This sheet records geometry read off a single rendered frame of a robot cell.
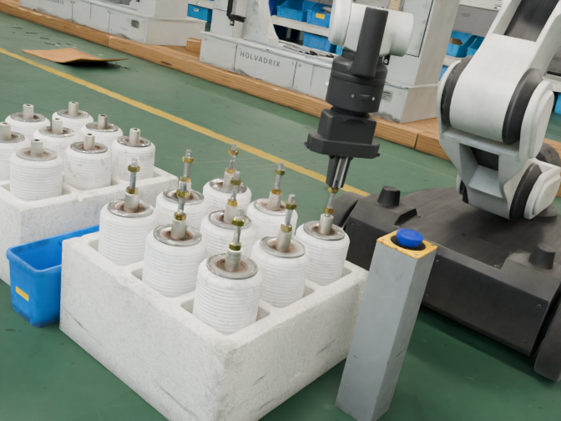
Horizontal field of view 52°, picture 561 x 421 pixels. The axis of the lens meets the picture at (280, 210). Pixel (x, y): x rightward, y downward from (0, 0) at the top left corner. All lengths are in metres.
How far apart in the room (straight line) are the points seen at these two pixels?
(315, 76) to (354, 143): 2.30
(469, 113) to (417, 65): 1.88
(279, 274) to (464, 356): 0.52
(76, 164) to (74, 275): 0.30
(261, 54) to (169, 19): 1.03
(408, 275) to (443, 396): 0.34
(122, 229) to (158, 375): 0.24
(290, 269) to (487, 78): 0.51
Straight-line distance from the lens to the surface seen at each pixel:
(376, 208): 1.33
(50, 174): 1.20
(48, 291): 1.10
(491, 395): 1.20
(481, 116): 1.14
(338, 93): 0.92
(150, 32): 4.20
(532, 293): 1.21
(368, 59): 0.88
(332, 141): 0.93
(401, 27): 0.92
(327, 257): 0.99
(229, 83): 3.52
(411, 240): 0.87
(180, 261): 0.89
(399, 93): 2.98
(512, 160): 1.21
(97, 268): 0.97
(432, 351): 1.26
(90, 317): 1.03
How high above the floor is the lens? 0.65
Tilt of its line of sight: 22 degrees down
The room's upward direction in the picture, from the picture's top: 10 degrees clockwise
